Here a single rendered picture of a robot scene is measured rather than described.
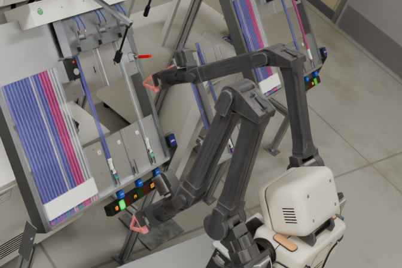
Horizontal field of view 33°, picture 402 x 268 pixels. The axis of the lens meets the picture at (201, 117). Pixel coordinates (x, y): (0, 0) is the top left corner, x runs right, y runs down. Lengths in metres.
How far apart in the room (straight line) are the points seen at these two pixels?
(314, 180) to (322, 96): 3.27
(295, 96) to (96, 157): 0.84
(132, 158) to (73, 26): 0.58
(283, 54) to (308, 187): 0.44
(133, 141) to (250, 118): 1.09
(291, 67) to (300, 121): 0.18
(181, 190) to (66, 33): 0.82
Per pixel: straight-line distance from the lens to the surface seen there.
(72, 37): 2.48
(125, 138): 2.68
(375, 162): 4.82
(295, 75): 2.11
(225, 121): 1.75
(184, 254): 2.66
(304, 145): 2.17
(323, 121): 4.92
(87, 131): 2.98
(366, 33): 6.16
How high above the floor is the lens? 2.51
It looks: 35 degrees down
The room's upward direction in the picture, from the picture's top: 23 degrees clockwise
